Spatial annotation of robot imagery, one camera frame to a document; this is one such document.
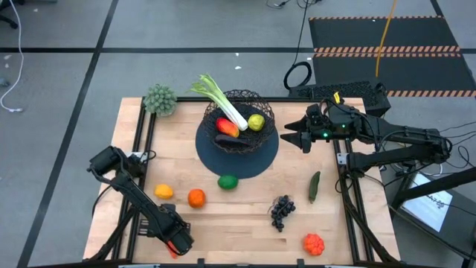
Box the dark round placemat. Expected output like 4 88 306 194
195 103 280 180

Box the yellow hanging cable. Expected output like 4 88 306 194
374 0 399 78

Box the orange fruit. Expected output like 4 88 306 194
187 188 207 209

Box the black perforated computer tower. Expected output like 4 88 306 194
288 80 393 118

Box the black side stand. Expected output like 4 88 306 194
388 165 476 264

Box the red yellow mango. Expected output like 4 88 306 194
216 117 241 139

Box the dark purple eggplant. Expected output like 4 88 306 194
213 133 251 148

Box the yellow lemon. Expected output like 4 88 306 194
154 184 175 200

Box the orange-red bumpy fruit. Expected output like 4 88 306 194
303 233 326 258

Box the white printed sheet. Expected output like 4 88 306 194
400 172 454 234

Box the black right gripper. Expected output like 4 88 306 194
279 103 360 155

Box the green celery stalk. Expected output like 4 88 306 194
189 73 250 133

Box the black coiled floor cable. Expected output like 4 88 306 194
283 0 314 92

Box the green lime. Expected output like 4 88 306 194
217 174 239 191

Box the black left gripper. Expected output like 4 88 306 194
157 204 195 258

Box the white floor cable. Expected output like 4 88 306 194
0 0 25 114

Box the black grape bunch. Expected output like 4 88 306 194
269 194 298 234

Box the potted green succulent plant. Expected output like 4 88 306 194
142 83 179 118

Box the black hazard-striped floor mat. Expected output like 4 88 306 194
308 16 476 99

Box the black aluminium table frame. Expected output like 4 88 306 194
88 96 399 268

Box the orange carrot with green top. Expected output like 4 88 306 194
166 240 180 261

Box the black wire basket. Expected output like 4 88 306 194
202 89 277 155

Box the black office chair base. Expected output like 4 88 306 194
0 0 20 31

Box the dark green cucumber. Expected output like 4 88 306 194
308 170 322 205

